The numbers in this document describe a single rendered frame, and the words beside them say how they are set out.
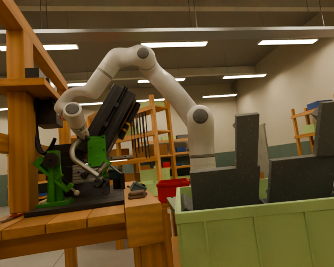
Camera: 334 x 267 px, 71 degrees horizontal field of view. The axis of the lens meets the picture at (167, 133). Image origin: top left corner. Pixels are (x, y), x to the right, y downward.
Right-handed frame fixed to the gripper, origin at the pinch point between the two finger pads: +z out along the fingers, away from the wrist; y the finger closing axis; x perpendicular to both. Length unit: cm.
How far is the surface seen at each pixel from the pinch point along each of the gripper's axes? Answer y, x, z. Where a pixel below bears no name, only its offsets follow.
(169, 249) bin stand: -81, 14, 23
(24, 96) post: 30.1, 6.8, -19.4
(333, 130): -80, -11, -95
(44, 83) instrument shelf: 21.9, -2.0, -29.3
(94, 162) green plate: -12.0, 3.8, 13.4
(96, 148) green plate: -6.4, -3.9, 12.7
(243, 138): -65, 3, -93
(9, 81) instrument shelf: 34.0, 8.3, -29.4
